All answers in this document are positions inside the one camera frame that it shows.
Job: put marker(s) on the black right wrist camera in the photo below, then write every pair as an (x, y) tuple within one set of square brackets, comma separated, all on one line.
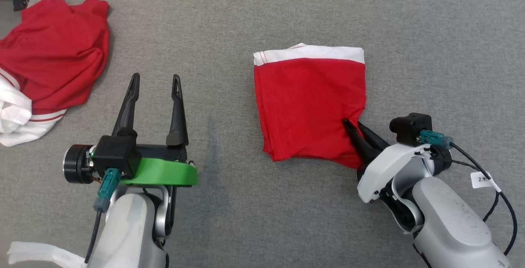
[(410, 128)]

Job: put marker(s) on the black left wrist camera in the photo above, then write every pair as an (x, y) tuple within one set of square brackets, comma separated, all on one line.
[(115, 155)]

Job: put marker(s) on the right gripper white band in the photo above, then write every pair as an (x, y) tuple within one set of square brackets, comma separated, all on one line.
[(381, 169)]

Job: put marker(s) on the red shorts white waistband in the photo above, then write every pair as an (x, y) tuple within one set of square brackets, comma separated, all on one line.
[(307, 104)]

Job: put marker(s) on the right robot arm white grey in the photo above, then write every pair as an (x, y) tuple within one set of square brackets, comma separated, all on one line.
[(451, 227)]

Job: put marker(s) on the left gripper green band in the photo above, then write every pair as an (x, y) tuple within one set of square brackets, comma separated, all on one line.
[(164, 173)]

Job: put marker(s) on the red garment white striped trim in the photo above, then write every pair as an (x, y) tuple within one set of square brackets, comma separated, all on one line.
[(53, 54)]

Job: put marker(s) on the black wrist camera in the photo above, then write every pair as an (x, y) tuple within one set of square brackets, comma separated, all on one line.
[(115, 155), (410, 128)]

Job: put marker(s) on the white wrapped strip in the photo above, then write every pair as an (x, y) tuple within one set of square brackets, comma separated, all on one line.
[(41, 251)]

